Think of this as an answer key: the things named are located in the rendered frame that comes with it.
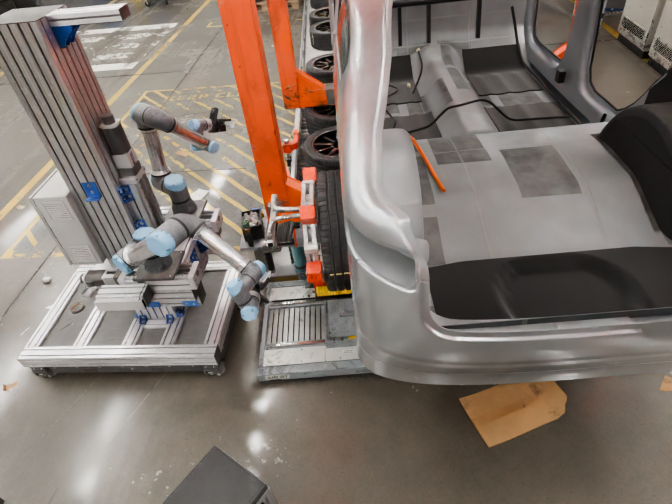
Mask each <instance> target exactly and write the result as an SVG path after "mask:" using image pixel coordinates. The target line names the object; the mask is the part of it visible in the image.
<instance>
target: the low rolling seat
mask: <svg viewBox="0 0 672 504"><path fill-rule="evenodd" d="M162 504H277V503H276V501H275V499H274V496H273V494H272V492H271V490H270V487H267V485H266V483H264V482H263V481H262V480H261V479H259V478H258V477H257V476H255V475H254V474H253V473H252V472H250V471H249V470H248V469H246V468H245V467H244V466H242V465H241V464H240V463H239V462H237V461H236V460H235V459H233V458H232V457H231V456H229V455H228V454H227V453H226V452H224V451H223V450H222V449H220V448H219V447H218V446H215V445H214V446H213V447H212V448H211V449H210V450H209V451H208V452H207V454H206V455H205V456H204V457H203V458H202V459H201V460H200V461H199V462H198V464H197V465H196V466H195V467H194V468H193V469H192V470H191V471H190V473H189V474H188V475H187V476H186V477H185V478H184V479H183V480H182V481H181V483H180V484H179V485H178V486H177V487H176V488H175V489H174V490H173V491H172V493H171V494H170V495H169V496H168V497H167V498H166V499H165V500H164V502H163V503H162Z"/></svg>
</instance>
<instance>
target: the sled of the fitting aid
mask: <svg viewBox="0 0 672 504"><path fill-rule="evenodd" d="M324 305H325V343H326V348H339V347H351V346H356V337H355V336H343V337H331V338H330V336H329V310H328V300H324Z"/></svg>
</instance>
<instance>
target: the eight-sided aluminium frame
mask: <svg viewBox="0 0 672 504"><path fill-rule="evenodd" d="M301 185H302V194H301V206H305V205H314V199H315V206H316V211H317V222H319V221H318V208H317V187H316V186H315V183H314V181H313V180H307V181H302V183H301ZM307 194H310V200H309V201H306V195H307ZM311 230H312V242H308V232H307V225H303V236H304V252H305V255H306V261H307V262H311V258H310V254H313V261H319V258H320V261H321V262H322V268H323V261H322V252H321V243H319V244H320V249H318V245H317V240H316V227H315V224H311ZM323 282H325V275H324V268H323Z"/></svg>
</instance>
